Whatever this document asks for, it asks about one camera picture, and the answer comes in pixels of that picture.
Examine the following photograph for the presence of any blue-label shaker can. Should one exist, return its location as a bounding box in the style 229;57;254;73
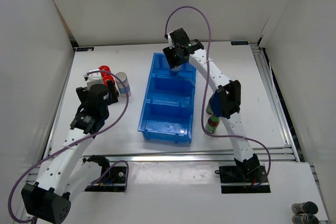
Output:
170;66;181;75
115;72;131;98

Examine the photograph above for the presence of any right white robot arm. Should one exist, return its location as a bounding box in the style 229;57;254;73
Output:
163;28;260;182

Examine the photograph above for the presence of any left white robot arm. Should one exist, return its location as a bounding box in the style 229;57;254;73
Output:
21;84;110;223

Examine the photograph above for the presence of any front red-lid sauce jar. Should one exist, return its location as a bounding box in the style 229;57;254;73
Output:
102;74;119;97

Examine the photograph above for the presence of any red-lid sauce jar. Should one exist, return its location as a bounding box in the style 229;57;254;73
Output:
102;74;119;97
98;65;110;76

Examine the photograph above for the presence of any rear red-lid sauce jar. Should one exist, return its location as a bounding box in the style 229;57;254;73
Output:
98;65;110;76

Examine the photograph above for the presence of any blue three-compartment plastic bin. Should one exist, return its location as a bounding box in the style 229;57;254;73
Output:
138;53;196;144

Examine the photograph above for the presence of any rear yellow-cap sauce bottle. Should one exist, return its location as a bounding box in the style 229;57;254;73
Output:
206;98;213;115

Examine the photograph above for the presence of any yellow-cap sauce bottle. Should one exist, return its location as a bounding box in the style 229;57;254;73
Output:
205;114;220;134
206;98;213;115

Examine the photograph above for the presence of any front yellow-cap sauce bottle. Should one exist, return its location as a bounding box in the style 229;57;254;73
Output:
205;114;220;134

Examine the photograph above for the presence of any upper dark corner bottle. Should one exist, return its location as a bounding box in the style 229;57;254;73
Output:
291;201;319;215

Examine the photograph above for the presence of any dark corner bottle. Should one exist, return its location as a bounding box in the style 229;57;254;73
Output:
292;214;319;224
291;201;319;215

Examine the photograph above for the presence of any lower dark corner bottle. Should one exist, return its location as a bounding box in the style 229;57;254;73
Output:
292;214;319;224

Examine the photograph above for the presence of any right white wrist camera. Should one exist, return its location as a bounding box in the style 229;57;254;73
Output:
164;33;175;49

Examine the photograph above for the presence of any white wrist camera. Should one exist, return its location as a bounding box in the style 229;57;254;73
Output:
83;69;104;90
164;33;175;49

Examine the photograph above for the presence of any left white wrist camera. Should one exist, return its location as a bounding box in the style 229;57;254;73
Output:
83;69;104;90

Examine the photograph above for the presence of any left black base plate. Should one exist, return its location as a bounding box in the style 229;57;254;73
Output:
85;166;128;193

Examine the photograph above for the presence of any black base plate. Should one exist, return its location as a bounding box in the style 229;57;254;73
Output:
85;166;128;193
214;165;271;194

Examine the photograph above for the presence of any aluminium frame rail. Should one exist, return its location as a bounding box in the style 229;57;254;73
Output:
46;42;299;162

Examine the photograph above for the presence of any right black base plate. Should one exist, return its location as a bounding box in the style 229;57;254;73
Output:
214;165;271;194

